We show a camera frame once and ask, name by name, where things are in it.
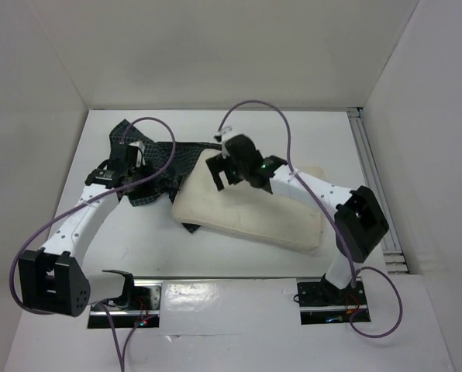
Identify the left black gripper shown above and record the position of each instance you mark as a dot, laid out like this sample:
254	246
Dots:
153	186

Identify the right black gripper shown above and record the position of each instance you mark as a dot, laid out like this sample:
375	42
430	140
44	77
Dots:
223	170

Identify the dark blue checkered pillowcase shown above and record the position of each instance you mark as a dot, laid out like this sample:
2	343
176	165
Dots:
183	156

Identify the cream white pillow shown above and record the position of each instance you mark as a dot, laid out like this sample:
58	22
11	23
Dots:
246	212

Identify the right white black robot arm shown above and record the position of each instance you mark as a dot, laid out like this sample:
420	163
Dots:
356	215

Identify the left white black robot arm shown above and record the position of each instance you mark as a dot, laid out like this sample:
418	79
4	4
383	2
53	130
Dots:
51	278

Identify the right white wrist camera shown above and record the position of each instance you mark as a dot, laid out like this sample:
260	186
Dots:
222	136

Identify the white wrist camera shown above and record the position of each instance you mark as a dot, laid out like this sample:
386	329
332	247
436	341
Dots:
140	147
222	136

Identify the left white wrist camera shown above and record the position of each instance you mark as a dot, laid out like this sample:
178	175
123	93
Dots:
140	147

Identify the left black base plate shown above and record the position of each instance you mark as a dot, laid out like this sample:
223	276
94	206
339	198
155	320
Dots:
142	309

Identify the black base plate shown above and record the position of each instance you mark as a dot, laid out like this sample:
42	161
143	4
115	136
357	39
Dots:
316	309
142	309

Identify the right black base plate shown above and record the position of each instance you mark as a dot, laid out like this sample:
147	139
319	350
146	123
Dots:
316	309

